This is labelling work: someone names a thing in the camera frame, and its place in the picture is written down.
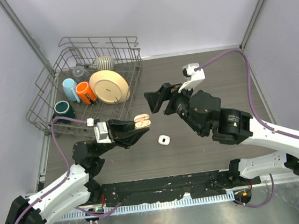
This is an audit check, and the pink earbud case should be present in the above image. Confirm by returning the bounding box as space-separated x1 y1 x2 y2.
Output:
134 113 151 129

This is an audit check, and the light blue mug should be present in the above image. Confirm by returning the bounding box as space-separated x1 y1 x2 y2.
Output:
62 78 81 103

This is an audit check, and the slotted cable duct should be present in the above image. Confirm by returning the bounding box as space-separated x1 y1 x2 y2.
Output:
59 191 235 222

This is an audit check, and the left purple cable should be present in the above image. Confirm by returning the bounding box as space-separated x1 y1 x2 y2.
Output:
0 110 125 224

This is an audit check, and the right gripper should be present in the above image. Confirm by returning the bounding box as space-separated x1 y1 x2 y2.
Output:
143 79 206 141

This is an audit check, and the grey wire dish rack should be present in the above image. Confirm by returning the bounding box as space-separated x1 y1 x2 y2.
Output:
26 36 142 139

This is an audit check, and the beige plate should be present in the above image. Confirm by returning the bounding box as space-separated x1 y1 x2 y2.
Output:
89 70 130 104

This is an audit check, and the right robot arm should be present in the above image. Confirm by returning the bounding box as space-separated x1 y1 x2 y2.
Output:
144 83 299 186

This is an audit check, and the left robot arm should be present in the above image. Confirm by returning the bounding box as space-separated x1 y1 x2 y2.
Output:
5 113 151 224

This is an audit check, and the striped ceramic cup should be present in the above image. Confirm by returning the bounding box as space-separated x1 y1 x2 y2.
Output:
92 55 115 71

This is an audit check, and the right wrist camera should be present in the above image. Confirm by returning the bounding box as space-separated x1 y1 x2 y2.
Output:
178 63 206 93

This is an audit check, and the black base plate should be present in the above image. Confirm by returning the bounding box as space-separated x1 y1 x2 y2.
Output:
80 170 261 207

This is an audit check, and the white earbud charging case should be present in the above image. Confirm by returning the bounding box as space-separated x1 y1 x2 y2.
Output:
158 135 171 146

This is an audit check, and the dark green mug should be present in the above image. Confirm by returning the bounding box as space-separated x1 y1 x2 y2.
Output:
54 100 76 119

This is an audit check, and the purple cable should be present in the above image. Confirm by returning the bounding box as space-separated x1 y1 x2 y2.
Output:
198 41 299 212
0 110 125 224

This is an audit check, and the clear glass cup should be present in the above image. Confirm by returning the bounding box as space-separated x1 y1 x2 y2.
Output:
72 66 85 77

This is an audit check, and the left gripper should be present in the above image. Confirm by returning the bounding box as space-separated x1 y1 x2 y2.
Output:
91 114 151 157

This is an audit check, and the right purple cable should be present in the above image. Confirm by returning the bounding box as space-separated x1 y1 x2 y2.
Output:
198 41 299 212

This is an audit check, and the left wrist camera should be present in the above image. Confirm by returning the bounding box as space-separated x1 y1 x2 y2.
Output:
86 118 112 144

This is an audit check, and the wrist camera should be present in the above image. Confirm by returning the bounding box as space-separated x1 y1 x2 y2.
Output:
86 118 112 144
178 63 206 93

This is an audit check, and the orange mug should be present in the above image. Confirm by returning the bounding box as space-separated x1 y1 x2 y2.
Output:
75 81 97 105

